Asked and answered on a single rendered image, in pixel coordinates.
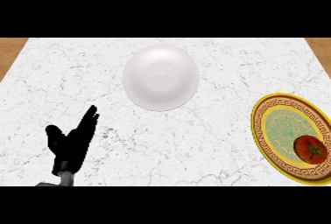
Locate red tomato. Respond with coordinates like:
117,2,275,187
293,135,328,165

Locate white plate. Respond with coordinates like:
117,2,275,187
121,44,201,112

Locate yellow patterned plate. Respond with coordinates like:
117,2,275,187
250,92,331,186

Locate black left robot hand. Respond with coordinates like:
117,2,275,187
44,104,101,177

